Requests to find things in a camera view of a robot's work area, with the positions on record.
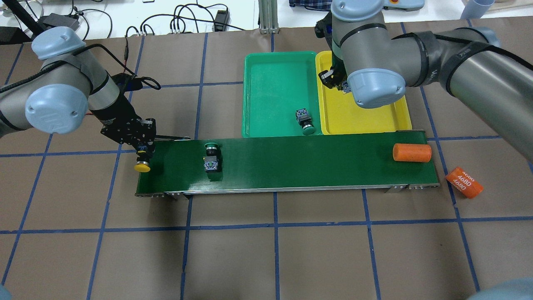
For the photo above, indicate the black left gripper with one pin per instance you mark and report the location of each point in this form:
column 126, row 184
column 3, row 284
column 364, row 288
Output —
column 113, row 113

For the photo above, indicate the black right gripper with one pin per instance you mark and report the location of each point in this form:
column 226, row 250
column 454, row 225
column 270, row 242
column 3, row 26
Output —
column 327, row 78

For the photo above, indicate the green push button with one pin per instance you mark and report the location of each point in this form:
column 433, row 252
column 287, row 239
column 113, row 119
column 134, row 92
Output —
column 304, row 120
column 213, row 158

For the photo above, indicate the yellow push button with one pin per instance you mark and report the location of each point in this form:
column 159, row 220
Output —
column 345, row 88
column 144, row 155

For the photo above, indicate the plain orange cylinder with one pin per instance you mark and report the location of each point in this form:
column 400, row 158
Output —
column 412, row 153

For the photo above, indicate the orange cylinder with 4680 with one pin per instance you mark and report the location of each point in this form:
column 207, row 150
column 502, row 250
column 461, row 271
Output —
column 464, row 183

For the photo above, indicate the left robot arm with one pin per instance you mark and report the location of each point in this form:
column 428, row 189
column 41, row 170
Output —
column 70, row 83

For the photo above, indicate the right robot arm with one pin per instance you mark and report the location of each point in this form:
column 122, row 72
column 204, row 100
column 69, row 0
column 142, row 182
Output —
column 467, row 62

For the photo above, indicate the yellow plastic tray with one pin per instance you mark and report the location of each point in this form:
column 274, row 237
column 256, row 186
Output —
column 339, row 114

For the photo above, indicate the green plastic tray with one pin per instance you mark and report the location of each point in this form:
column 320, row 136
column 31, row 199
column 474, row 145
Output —
column 276, row 86

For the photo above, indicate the green conveyor belt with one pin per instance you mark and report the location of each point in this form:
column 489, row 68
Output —
column 292, row 163

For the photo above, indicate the black power adapter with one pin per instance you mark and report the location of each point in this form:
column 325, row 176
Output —
column 221, row 21

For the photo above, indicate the aluminium frame post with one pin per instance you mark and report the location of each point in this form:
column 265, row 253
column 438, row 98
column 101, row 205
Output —
column 268, row 17

